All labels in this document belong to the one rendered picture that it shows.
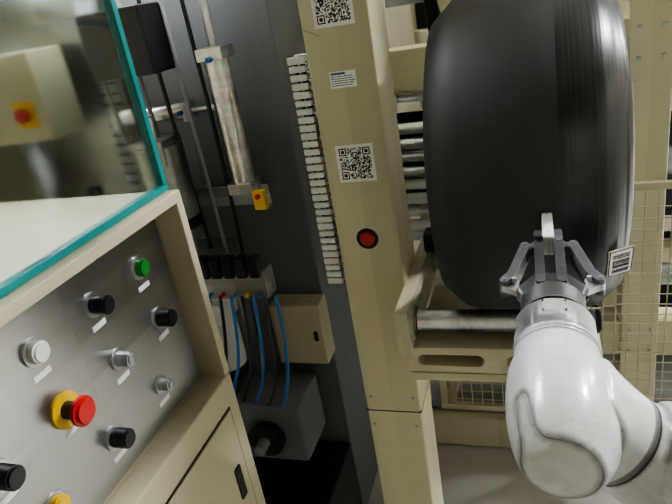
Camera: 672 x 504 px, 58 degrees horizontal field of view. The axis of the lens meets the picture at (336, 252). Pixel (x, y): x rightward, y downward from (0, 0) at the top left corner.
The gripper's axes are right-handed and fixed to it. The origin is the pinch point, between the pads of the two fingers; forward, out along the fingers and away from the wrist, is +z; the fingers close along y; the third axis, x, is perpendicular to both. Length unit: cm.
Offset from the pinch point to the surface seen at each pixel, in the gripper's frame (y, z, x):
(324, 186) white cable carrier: 42.0, 26.4, 2.9
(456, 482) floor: 29, 48, 124
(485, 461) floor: 20, 59, 126
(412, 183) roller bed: 32, 63, 22
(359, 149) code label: 33.0, 25.8, -4.7
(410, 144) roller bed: 31, 64, 11
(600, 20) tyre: -8.4, 20.0, -23.8
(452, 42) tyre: 13.0, 19.3, -23.8
